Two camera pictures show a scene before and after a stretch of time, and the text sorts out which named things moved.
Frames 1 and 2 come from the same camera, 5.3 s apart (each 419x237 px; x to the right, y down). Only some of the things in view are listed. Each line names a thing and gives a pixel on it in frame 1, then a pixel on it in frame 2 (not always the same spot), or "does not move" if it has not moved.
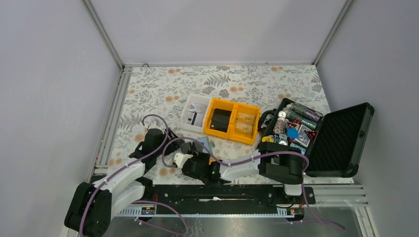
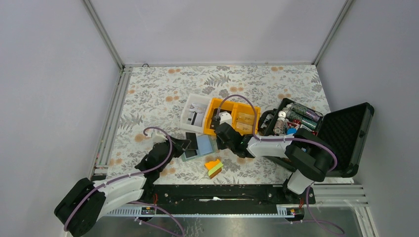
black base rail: (199, 195) does not move
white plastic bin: (193, 116) does not move
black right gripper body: (202, 157) to (222, 145)
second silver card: (195, 114) does not move
